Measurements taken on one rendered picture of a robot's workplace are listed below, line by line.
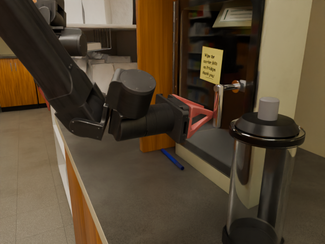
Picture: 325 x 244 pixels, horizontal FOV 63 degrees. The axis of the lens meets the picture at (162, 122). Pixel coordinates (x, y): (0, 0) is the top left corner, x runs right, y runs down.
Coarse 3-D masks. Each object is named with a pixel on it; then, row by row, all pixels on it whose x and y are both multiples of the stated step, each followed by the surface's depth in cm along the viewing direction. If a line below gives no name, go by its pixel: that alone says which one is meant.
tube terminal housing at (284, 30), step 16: (272, 0) 46; (288, 0) 48; (304, 0) 49; (272, 16) 47; (288, 16) 49; (304, 16) 51; (272, 32) 48; (288, 32) 50; (304, 32) 52; (272, 48) 49; (288, 48) 51; (304, 48) 53; (272, 64) 50; (288, 64) 52; (272, 80) 51; (288, 80) 53; (272, 96) 53; (288, 96) 55; (288, 112) 56; (176, 144) 84; (192, 160) 76; (208, 176) 70; (224, 176) 64
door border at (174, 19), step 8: (176, 8) 71; (176, 16) 72; (176, 24) 72; (176, 32) 73; (176, 40) 73; (176, 48) 74; (176, 56) 74; (176, 64) 75; (176, 72) 76; (176, 80) 76; (176, 88) 77
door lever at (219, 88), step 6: (216, 84) 53; (222, 84) 52; (228, 84) 53; (234, 84) 54; (216, 90) 52; (222, 90) 52; (228, 90) 54; (234, 90) 55; (216, 96) 53; (222, 96) 53; (216, 102) 53; (222, 102) 53; (216, 108) 53; (222, 108) 54; (216, 114) 54; (222, 114) 54; (216, 120) 54; (216, 126) 54
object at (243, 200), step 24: (240, 144) 40; (240, 168) 40; (264, 168) 38; (288, 168) 39; (240, 192) 41; (264, 192) 39; (288, 192) 41; (240, 216) 42; (264, 216) 40; (240, 240) 43; (264, 240) 42
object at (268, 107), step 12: (264, 108) 39; (276, 108) 39; (240, 120) 41; (252, 120) 39; (264, 120) 39; (276, 120) 39; (288, 120) 39; (252, 132) 38; (264, 132) 37; (276, 132) 37; (288, 132) 37
